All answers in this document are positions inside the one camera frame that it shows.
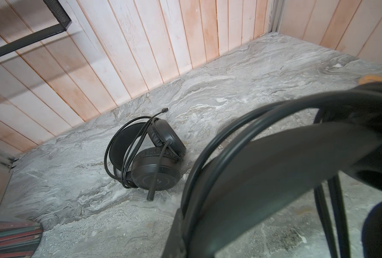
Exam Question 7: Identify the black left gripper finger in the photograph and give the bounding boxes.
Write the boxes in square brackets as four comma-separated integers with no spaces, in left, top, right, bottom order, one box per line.
[161,209,187,258]

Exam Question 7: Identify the large black gaming headset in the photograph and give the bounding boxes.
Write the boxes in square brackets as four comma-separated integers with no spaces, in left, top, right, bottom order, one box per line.
[103,115,187,201]

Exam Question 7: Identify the small black wired headphones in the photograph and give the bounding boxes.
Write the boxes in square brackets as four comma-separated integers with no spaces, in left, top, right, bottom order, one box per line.
[180,82,382,258]

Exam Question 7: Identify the clear cup of pencils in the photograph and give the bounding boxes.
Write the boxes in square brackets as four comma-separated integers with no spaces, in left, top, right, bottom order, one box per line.
[0,221,44,258]

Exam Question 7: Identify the small brown round disc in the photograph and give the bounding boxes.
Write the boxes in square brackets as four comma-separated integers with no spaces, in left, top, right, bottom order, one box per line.
[358,74,382,85]

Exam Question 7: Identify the black wire mesh wall basket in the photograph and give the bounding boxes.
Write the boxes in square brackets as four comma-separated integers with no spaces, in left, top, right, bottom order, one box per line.
[0,0,72,57]

